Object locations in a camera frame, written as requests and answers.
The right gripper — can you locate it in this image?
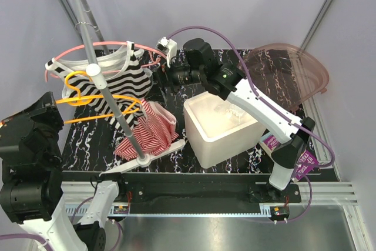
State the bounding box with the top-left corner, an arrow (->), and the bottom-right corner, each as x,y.
144,55 -> 204,104

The red white striped tank top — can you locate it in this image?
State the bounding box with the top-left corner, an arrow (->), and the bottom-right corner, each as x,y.
132,100 -> 179,156

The yellow plastic hanger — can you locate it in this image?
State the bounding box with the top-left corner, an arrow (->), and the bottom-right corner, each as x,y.
56,71 -> 143,124

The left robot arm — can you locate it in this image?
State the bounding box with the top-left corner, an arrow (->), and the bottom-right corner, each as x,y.
1,92 -> 127,250

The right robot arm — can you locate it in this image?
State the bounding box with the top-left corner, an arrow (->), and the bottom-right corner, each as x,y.
154,37 -> 315,202

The pink plastic hanger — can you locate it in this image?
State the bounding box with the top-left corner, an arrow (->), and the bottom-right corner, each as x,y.
44,41 -> 167,82

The black white striped tank top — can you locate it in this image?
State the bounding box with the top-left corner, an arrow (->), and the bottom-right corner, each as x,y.
45,46 -> 152,129

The black marble pattern mat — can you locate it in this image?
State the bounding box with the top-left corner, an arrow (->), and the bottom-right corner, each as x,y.
57,48 -> 338,183

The grey clothes rack pole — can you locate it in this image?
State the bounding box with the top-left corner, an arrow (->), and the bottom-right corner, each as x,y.
64,0 -> 147,160

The white clothes rack base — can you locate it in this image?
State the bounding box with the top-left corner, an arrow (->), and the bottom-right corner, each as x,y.
99,139 -> 186,176

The white foam box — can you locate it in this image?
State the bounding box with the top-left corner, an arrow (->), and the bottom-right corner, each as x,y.
183,92 -> 266,169

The purple children's book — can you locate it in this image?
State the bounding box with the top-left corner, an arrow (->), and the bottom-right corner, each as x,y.
259,132 -> 318,183

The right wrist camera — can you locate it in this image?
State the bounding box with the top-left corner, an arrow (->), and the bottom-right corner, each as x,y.
156,37 -> 177,68

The aluminium frame rail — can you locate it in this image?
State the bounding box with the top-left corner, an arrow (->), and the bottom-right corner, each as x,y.
51,98 -> 359,216

